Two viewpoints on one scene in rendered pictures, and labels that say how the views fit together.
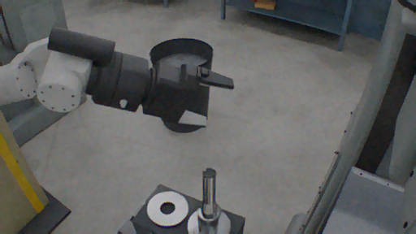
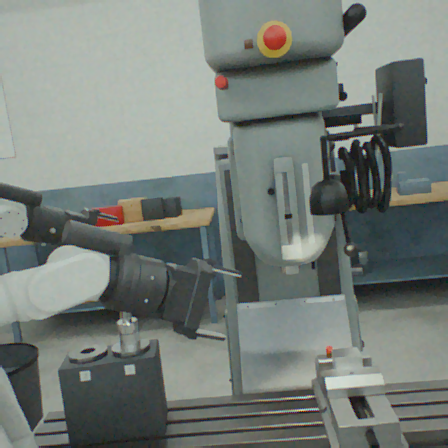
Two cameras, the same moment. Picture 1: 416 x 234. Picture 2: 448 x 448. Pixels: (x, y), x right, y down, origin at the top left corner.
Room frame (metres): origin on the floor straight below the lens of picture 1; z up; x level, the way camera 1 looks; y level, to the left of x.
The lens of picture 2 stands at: (-0.97, 0.39, 1.63)
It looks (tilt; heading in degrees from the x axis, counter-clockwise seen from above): 10 degrees down; 333
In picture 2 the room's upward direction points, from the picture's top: 7 degrees counter-clockwise
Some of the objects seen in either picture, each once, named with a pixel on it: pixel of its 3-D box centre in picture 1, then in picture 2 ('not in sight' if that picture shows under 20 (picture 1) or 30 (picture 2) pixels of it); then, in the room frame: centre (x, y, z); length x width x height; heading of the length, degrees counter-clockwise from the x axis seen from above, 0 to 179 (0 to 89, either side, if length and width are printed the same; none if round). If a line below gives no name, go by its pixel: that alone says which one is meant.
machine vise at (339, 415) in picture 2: not in sight; (352, 391); (0.05, -0.41, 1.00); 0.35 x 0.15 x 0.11; 151
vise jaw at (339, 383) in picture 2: not in sight; (353, 382); (0.03, -0.40, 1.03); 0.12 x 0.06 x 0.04; 61
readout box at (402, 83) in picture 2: not in sight; (402, 104); (0.21, -0.78, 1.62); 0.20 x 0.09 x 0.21; 149
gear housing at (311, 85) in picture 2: not in sight; (274, 93); (0.17, -0.36, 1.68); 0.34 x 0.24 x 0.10; 149
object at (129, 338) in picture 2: (209, 219); (129, 334); (0.34, 0.00, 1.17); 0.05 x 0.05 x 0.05
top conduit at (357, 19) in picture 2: not in sight; (337, 31); (0.08, -0.48, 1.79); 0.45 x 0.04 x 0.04; 149
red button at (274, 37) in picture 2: not in sight; (274, 37); (-0.09, -0.21, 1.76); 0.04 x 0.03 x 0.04; 59
